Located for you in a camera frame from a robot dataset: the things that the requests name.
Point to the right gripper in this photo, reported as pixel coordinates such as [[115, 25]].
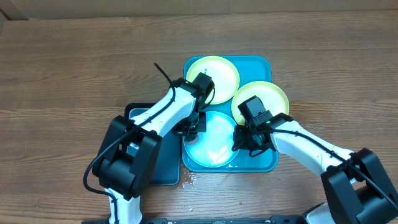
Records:
[[242, 143]]

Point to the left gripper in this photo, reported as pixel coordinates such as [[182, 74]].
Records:
[[178, 129]]

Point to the light blue plate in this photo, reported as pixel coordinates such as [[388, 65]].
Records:
[[210, 150]]

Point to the yellow-green plate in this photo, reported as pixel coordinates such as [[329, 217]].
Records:
[[223, 73], [272, 97]]

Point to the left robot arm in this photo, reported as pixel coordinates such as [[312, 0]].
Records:
[[126, 159]]

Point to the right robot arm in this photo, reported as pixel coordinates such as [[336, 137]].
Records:
[[356, 185]]

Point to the black water tray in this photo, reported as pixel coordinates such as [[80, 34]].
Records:
[[167, 168]]

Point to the teal plastic tray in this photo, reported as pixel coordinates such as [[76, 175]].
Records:
[[251, 68]]

